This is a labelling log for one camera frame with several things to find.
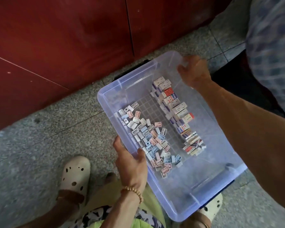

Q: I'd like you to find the person's left hand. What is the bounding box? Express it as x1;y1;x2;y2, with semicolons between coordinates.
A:
112;135;148;192

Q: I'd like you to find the person's right hand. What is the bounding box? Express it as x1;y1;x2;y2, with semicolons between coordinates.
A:
177;54;213;92

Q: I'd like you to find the pile of boxed erasers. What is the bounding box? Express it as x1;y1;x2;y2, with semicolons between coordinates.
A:
114;102;184;179

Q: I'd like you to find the row of erasers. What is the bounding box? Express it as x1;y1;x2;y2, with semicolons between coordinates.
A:
152;76;208;158

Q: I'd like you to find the clear plastic storage bin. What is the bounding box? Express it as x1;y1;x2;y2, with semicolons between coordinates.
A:
97;51;248;222

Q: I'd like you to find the person's right forearm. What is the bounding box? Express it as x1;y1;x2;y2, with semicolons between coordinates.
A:
199;78;285;217

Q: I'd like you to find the person's left cream clog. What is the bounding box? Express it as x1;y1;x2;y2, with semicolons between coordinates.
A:
58;155;92;203

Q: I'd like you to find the person's cream clog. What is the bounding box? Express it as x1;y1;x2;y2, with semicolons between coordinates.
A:
199;192;224;222
58;155;92;203

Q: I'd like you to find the person's right leg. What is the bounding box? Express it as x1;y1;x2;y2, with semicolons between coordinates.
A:
180;212;212;228

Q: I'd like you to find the person's leg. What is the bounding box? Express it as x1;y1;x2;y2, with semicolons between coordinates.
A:
16;194;84;228
180;212;212;228

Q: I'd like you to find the person's right cream clog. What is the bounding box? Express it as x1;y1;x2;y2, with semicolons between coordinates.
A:
199;192;224;222

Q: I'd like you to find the person's left leg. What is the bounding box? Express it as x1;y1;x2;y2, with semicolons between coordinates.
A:
16;194;84;228

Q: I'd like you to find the colourful patterned cloth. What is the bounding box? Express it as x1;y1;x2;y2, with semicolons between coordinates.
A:
69;177;168;228

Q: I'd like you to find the red display counter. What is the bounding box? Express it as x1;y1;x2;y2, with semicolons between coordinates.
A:
0;0;234;134

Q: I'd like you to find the beaded wooden bracelet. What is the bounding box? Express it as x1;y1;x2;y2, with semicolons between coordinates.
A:
121;186;144;203

